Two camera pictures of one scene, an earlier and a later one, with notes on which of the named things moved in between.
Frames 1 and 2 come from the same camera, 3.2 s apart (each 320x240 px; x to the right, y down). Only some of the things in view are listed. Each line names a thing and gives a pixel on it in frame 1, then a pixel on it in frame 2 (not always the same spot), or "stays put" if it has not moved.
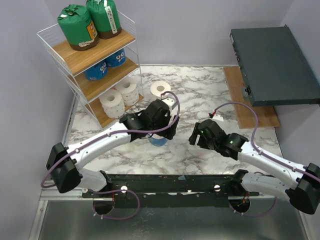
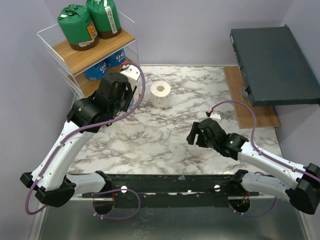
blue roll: (158, 140) -> (136, 98)
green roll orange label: (80, 30) stays put
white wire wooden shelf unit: (106, 76) stays put
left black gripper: (169, 133) -> (129, 93)
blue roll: (97, 72) stays put
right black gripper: (196, 134) stays put
